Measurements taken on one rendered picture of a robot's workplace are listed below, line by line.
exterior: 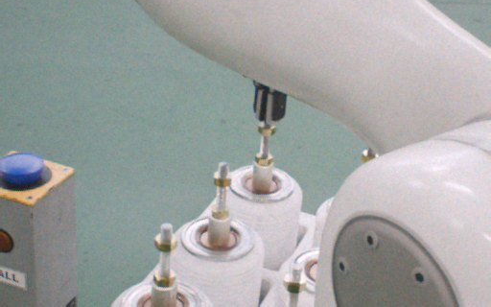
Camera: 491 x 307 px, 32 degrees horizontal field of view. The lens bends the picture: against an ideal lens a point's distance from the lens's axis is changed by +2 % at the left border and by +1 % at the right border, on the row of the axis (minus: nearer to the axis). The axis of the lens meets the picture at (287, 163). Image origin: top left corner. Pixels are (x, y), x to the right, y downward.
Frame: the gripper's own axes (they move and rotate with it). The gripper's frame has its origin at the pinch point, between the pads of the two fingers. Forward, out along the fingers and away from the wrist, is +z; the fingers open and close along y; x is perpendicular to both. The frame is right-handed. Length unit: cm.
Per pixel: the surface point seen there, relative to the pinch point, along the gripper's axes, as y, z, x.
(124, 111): -57, 35, 34
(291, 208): 4.7, 10.9, -0.6
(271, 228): 4.0, 12.9, -2.8
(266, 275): 5.5, 17.2, -5.1
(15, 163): -10.9, 2.2, -24.1
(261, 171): 0.5, 7.7, -1.1
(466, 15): -38, 36, 137
